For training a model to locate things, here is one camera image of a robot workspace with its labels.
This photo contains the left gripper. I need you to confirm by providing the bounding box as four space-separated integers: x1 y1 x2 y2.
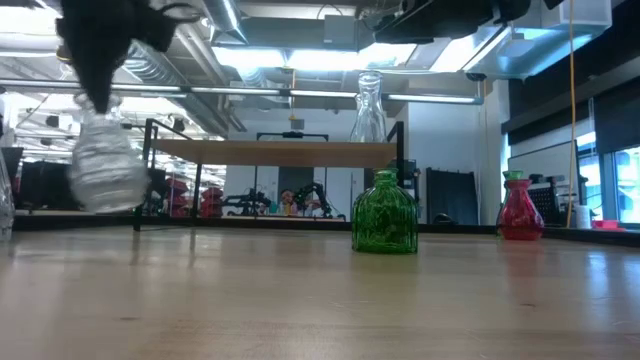
54 0 202 116

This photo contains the clear ribbed glass vase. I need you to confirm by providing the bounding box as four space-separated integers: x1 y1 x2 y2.
68 94 151 215

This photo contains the clear slim glass vase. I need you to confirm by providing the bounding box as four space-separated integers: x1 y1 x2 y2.
348 70 390 144

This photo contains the green squat glass vase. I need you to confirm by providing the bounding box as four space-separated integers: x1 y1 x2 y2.
351 167 420 255

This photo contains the red bulbous glass vase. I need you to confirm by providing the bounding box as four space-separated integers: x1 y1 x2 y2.
497 178 545 242

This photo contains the black curtain partition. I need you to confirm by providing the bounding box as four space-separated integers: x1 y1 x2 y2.
18 160 74 211

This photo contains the red bin stack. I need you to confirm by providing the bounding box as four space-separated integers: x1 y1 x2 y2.
164 177 190 219
200 186 225 219

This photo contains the bright ceiling light panel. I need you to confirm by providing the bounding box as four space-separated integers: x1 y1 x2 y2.
212 42 419 72

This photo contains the person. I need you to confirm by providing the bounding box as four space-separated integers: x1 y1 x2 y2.
278 188 297 216

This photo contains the grey ceiling box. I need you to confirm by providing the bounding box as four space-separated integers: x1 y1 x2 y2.
323 14 359 51

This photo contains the black equipment rack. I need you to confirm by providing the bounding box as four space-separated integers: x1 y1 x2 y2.
403 158 420 224

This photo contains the black panel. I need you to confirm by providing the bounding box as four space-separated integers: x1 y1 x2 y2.
426 167 477 226

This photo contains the black perforated rack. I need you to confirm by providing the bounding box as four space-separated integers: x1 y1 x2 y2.
528 173 569 227

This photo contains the white paper roll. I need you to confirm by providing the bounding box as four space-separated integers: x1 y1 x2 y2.
574 204 593 230

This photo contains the pink tray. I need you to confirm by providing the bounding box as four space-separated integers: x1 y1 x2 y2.
592 219 627 233

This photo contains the window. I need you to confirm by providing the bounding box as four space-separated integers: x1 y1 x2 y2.
574 130 640 225

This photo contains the silver ceiling duct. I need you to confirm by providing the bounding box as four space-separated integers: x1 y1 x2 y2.
119 0 249 136

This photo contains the wooden shelf black metal frame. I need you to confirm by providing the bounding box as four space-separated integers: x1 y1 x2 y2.
132 118 407 234

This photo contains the background black frame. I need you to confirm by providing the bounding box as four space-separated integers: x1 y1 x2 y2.
254 131 331 221

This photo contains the black aluminium rig frame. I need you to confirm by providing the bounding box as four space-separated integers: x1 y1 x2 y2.
0 209 640 249

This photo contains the large white ceiling duct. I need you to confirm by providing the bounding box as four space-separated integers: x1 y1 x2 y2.
404 0 614 81

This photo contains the yellow hanging cable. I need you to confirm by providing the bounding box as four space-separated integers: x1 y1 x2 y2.
565 0 577 229

